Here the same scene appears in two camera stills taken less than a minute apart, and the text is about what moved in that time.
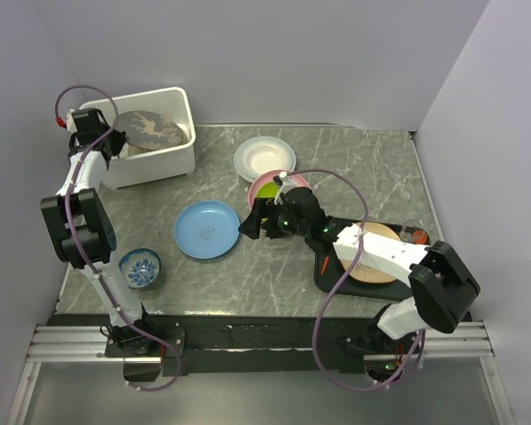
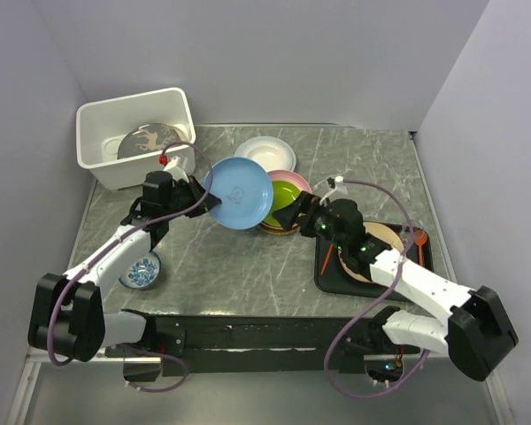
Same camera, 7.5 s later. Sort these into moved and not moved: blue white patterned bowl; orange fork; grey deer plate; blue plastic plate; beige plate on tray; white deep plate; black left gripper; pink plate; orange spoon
Moved: blue plastic plate; grey deer plate; black left gripper
Not moved: blue white patterned bowl; beige plate on tray; white deep plate; orange fork; orange spoon; pink plate
